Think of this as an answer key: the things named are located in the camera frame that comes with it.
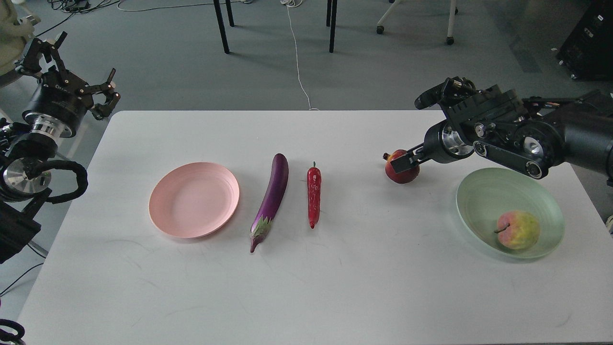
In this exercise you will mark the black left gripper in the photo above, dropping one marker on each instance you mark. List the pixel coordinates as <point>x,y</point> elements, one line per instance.
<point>51,111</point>

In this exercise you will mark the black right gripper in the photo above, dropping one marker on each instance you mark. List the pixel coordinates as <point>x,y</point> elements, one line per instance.
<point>441,144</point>

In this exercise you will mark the red pomegranate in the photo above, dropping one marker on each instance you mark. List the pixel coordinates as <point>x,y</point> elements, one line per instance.
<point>402,177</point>

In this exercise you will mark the red chili pepper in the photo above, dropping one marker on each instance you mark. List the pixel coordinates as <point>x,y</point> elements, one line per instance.
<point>313,180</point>

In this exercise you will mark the yellow-red peach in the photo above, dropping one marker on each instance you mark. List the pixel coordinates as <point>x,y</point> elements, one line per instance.
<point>518,229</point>

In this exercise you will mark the purple eggplant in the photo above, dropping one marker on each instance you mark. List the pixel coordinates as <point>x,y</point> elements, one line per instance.
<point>271,202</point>

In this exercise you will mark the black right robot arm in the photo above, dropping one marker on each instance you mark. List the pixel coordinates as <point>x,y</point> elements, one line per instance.
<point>527,135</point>

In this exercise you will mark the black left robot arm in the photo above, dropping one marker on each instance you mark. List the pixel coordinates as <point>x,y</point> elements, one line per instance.
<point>30,173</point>

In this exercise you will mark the beige office chair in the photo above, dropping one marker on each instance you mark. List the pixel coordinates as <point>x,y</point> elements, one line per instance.
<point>17,23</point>

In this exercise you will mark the light green plate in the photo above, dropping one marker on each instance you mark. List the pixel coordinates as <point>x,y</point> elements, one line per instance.
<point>485,195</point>

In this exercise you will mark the black table legs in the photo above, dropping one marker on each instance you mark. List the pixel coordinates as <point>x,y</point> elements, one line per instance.
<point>331,18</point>

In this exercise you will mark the pink plate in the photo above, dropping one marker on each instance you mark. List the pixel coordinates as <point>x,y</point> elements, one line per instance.
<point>194,200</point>

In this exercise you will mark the black cabinet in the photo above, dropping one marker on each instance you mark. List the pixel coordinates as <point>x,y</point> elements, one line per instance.
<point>588,51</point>

